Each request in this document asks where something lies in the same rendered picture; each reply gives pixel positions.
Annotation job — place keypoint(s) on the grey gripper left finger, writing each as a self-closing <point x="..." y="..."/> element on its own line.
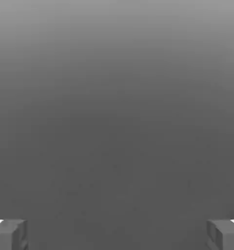
<point x="7" y="235"/>

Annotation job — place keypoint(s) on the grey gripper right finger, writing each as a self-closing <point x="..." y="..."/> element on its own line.
<point x="226" y="235"/>

